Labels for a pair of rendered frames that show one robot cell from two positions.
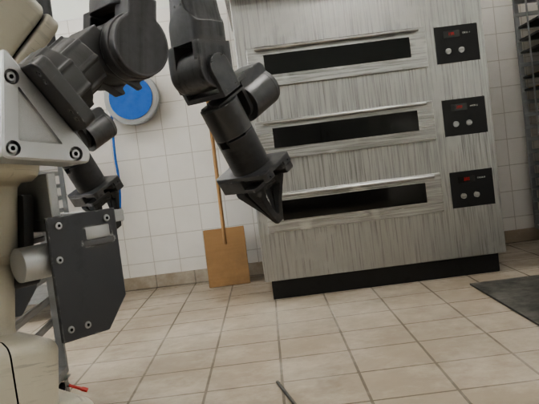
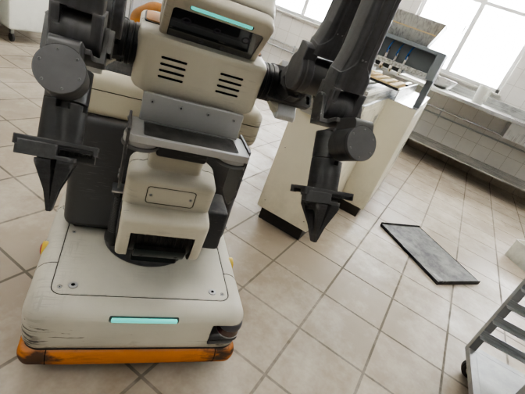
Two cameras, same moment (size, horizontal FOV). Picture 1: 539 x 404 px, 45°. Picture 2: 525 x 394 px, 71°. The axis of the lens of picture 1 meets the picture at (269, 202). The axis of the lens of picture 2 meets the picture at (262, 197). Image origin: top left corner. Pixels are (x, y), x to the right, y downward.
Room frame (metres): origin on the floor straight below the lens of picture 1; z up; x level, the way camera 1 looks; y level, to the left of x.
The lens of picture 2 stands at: (1.39, -0.30, 1.11)
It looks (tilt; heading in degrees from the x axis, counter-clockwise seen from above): 27 degrees down; 111
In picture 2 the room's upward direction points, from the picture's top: 21 degrees clockwise
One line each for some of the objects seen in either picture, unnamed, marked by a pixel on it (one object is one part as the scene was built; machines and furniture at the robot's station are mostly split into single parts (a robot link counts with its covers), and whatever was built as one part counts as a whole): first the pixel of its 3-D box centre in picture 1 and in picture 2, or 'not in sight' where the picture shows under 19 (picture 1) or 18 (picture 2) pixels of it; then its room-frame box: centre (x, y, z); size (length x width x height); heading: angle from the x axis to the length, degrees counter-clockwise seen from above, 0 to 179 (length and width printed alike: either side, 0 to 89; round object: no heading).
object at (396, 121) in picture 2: not in sight; (358, 133); (0.78, 2.83, 0.42); 1.28 x 0.72 x 0.84; 93
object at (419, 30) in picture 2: not in sight; (398, 23); (0.80, 2.35, 1.25); 0.56 x 0.29 x 0.14; 3
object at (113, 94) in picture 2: not in sight; (164, 149); (0.65, 0.61, 0.59); 0.55 x 0.34 x 0.83; 46
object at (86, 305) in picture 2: not in sight; (141, 265); (0.72, 0.55, 0.16); 0.67 x 0.64 x 0.25; 136
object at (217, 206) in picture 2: not in sight; (179, 230); (0.88, 0.48, 0.45); 0.28 x 0.27 x 0.25; 46
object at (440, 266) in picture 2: not in sight; (427, 251); (1.67, 2.29, 0.02); 0.60 x 0.40 x 0.03; 141
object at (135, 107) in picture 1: (138, 145); not in sight; (4.91, 0.93, 1.10); 0.41 x 0.15 x 1.10; 90
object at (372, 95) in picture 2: not in sight; (393, 89); (0.94, 2.47, 0.87); 2.01 x 0.03 x 0.07; 93
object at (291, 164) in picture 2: not in sight; (323, 151); (0.83, 1.85, 0.45); 0.70 x 0.34 x 0.90; 93
